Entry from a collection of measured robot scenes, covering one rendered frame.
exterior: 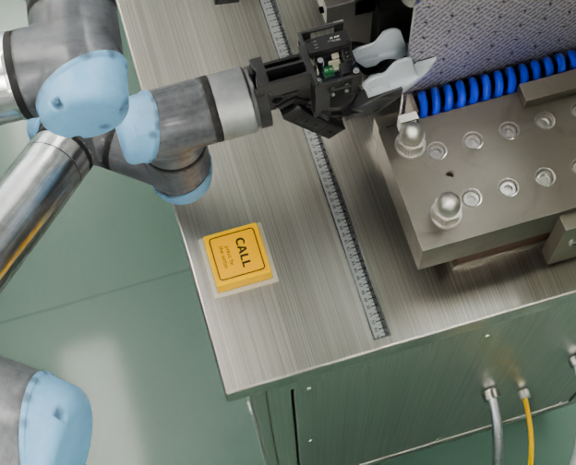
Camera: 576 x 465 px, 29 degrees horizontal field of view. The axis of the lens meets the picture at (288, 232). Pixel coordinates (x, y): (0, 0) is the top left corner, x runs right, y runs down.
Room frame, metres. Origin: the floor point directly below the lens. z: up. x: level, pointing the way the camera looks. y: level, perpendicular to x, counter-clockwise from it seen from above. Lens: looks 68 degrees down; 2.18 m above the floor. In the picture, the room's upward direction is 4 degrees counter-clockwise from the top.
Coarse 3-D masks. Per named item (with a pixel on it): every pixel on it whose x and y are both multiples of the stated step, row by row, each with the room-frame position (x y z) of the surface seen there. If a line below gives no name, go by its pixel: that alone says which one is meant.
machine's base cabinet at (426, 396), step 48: (480, 336) 0.40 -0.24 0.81; (528, 336) 0.42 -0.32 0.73; (336, 384) 0.36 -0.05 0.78; (384, 384) 0.37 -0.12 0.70; (432, 384) 0.39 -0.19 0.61; (480, 384) 0.41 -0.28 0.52; (528, 384) 0.43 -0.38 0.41; (288, 432) 0.34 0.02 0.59; (336, 432) 0.36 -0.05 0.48; (384, 432) 0.38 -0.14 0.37; (432, 432) 0.40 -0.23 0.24
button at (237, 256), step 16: (256, 224) 0.53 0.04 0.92; (208, 240) 0.51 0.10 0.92; (224, 240) 0.51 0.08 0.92; (240, 240) 0.51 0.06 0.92; (256, 240) 0.51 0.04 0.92; (208, 256) 0.49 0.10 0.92; (224, 256) 0.49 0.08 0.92; (240, 256) 0.49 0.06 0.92; (256, 256) 0.49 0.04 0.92; (224, 272) 0.47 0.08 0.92; (240, 272) 0.47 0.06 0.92; (256, 272) 0.47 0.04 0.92; (224, 288) 0.45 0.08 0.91
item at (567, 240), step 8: (560, 216) 0.47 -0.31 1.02; (568, 216) 0.47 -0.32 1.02; (560, 224) 0.47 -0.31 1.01; (568, 224) 0.46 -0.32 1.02; (552, 232) 0.47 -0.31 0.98; (560, 232) 0.46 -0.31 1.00; (568, 232) 0.46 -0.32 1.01; (552, 240) 0.47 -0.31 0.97; (560, 240) 0.46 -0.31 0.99; (568, 240) 0.46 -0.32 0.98; (544, 248) 0.47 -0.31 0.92; (552, 248) 0.46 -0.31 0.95; (560, 248) 0.46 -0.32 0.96; (568, 248) 0.46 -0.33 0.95; (544, 256) 0.47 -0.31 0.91; (552, 256) 0.46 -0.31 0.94; (560, 256) 0.46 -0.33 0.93; (568, 256) 0.46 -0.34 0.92
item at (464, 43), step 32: (480, 0) 0.66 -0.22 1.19; (512, 0) 0.67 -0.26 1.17; (544, 0) 0.67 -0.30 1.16; (416, 32) 0.64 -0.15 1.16; (448, 32) 0.65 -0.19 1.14; (480, 32) 0.66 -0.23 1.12; (512, 32) 0.67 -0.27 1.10; (544, 32) 0.68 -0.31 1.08; (448, 64) 0.65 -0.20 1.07; (480, 64) 0.66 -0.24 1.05; (512, 64) 0.67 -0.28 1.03
